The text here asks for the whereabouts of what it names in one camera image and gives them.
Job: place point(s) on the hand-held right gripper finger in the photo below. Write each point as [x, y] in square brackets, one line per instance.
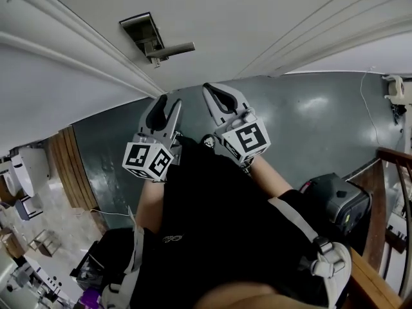
[215, 108]
[238, 98]

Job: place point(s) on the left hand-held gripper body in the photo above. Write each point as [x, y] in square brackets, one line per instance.
[141, 155]

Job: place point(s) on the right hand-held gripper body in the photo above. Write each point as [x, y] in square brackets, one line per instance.
[248, 138]

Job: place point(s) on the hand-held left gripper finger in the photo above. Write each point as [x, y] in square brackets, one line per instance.
[175, 117]
[157, 113]

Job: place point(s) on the person's left forearm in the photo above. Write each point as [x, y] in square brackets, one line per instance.
[151, 204]

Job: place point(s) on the person's right forearm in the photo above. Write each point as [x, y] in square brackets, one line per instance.
[268, 177]

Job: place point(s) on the white door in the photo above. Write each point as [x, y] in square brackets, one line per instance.
[225, 18]

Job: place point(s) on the person's black shoe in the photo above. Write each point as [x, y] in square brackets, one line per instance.
[208, 141]

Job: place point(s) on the person's black shirt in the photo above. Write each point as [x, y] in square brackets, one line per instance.
[219, 224]

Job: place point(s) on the black bag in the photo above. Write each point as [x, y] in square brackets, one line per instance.
[103, 256]

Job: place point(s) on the black equipment box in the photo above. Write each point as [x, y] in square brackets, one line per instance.
[341, 201]

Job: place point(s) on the wooden stair railing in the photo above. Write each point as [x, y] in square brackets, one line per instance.
[376, 211]

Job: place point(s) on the purple object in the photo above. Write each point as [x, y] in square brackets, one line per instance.
[89, 298]

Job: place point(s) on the white door frame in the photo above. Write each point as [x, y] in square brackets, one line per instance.
[96, 60]

